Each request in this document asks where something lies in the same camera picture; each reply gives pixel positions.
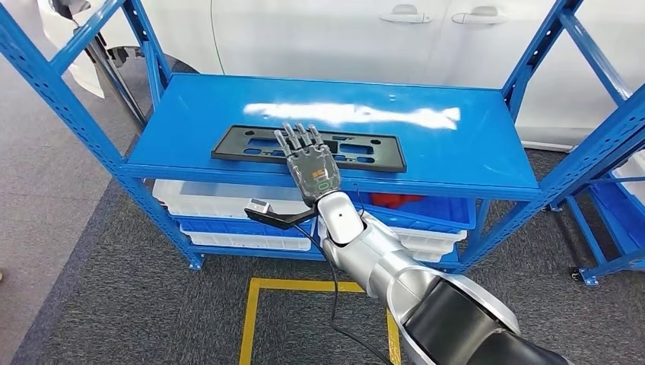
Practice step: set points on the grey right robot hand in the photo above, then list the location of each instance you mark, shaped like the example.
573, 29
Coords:
312, 171

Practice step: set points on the black plastic panel part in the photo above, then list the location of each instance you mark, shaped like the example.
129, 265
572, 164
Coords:
229, 146

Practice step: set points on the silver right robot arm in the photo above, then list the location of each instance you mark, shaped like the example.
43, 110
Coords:
383, 252

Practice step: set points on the red plastic part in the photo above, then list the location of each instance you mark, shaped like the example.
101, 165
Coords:
398, 200

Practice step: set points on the blue metal shelf rack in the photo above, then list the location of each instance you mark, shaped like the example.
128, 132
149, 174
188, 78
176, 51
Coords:
428, 146

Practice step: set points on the blue plastic bin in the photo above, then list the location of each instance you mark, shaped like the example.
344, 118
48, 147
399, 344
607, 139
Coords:
227, 226
433, 211

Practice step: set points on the translucent white plastic bin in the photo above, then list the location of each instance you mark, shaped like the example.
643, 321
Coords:
211, 204

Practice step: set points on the white car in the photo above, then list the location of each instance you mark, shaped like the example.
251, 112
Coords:
327, 40

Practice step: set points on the blue rack with casters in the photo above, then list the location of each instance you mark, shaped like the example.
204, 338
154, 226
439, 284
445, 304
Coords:
620, 216

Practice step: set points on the large white plastic bin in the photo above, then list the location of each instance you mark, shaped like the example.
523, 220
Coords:
636, 176

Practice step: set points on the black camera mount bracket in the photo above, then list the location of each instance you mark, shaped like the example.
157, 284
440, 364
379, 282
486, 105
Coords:
282, 220

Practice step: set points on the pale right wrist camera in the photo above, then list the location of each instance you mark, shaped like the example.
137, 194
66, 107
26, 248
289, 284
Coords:
258, 205

